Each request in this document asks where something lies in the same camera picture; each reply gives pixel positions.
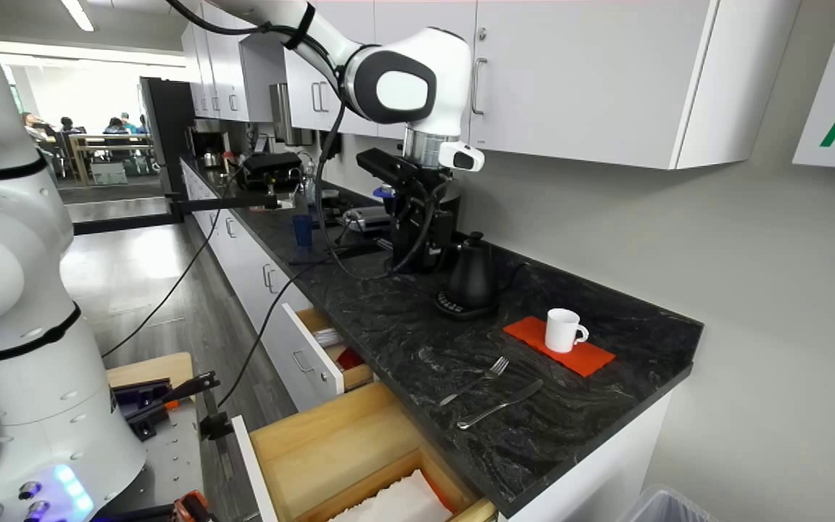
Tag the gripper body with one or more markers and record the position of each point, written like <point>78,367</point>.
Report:
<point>438,203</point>

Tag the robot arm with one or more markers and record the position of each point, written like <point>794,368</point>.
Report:
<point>19,304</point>

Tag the silver fork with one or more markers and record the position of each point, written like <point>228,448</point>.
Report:
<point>477,379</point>

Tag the small white-front drawer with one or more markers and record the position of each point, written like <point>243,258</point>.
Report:
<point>309,348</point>

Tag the silver knife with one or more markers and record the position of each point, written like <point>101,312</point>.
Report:
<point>504,403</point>

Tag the large wooden drawer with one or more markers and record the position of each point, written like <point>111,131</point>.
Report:
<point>330,442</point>

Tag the silver toaster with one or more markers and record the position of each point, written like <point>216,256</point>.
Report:
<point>368,217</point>

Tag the black electric kettle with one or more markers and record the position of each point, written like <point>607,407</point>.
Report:
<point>472,279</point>

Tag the blue cup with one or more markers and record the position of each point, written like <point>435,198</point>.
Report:
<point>302,230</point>

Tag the white plastic cutlery bundle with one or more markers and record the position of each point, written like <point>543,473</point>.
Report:
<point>326,337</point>

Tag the white mug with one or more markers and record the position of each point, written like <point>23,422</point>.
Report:
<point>561,330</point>

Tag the steel towel dispenser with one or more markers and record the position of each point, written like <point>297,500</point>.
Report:
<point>285,112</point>

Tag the red packet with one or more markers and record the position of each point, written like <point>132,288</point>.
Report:
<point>349,358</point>

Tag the white upper cabinets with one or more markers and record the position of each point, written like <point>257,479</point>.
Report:
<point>577,72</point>

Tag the red napkin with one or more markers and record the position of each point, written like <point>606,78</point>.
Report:
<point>588,357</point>

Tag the black refrigerator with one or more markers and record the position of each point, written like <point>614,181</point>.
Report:
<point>167,130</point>

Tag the stack of white napkins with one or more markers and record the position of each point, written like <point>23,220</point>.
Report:
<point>399,504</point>

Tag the group of people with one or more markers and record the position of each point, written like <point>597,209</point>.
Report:
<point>117,125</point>

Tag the wooden table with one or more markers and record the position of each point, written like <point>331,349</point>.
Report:
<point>109,148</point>

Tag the black clamp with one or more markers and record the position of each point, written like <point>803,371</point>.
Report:
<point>149,406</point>

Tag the bin with clear liner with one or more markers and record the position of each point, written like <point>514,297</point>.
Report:
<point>667,507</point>

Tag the ceiling light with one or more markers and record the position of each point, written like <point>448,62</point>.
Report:
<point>78,14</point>

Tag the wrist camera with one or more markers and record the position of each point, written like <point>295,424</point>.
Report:
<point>388,168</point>

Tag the camera on mount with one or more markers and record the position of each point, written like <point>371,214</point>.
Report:
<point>269,170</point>

